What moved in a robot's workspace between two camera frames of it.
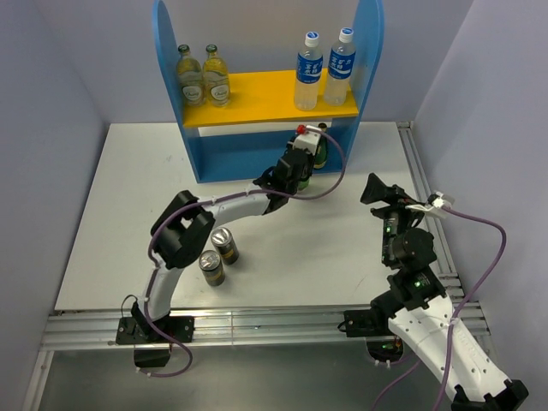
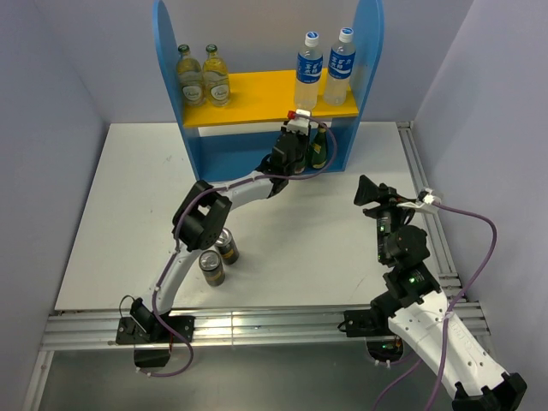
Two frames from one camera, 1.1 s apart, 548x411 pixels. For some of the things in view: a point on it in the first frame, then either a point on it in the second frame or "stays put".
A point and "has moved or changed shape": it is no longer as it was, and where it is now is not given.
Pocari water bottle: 309,67 stays put
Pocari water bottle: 341,66 stays put
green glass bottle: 321,154 stays put
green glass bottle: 304,184 has moved or changed shape
